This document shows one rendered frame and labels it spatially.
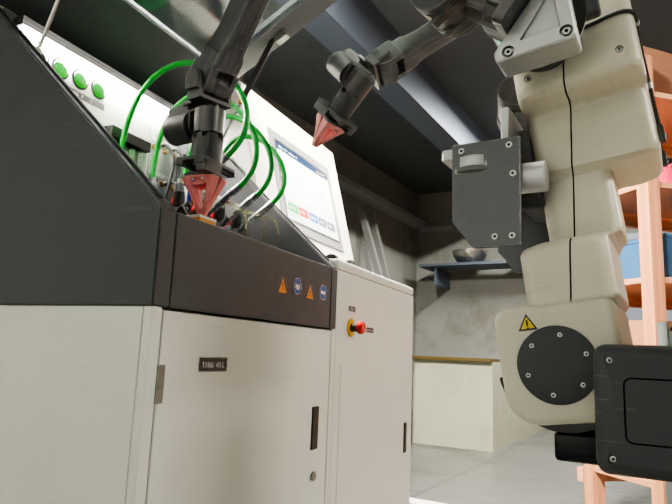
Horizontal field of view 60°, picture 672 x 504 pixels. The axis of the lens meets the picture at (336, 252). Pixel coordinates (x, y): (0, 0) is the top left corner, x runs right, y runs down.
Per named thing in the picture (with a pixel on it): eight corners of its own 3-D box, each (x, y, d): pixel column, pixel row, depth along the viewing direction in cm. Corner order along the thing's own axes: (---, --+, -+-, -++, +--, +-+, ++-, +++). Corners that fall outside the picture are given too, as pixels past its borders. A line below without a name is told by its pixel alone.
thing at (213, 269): (169, 307, 95) (177, 211, 98) (148, 307, 97) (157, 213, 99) (329, 328, 151) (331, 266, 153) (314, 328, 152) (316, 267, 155)
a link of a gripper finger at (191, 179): (178, 215, 106) (182, 165, 107) (202, 223, 112) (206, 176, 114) (209, 213, 103) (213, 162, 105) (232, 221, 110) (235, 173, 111)
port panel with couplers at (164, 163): (148, 228, 164) (158, 123, 169) (138, 229, 165) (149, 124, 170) (178, 237, 175) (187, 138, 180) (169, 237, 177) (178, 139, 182)
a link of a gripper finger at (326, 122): (313, 139, 145) (336, 108, 142) (328, 156, 141) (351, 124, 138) (295, 131, 140) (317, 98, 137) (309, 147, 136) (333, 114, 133)
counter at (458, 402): (546, 427, 652) (545, 360, 664) (490, 453, 461) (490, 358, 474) (485, 422, 686) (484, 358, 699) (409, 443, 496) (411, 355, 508)
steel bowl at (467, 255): (493, 266, 714) (492, 253, 716) (482, 261, 677) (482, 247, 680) (458, 268, 735) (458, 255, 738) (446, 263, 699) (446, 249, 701)
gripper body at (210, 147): (173, 167, 105) (176, 128, 106) (207, 183, 114) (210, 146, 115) (203, 164, 102) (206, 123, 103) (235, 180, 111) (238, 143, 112)
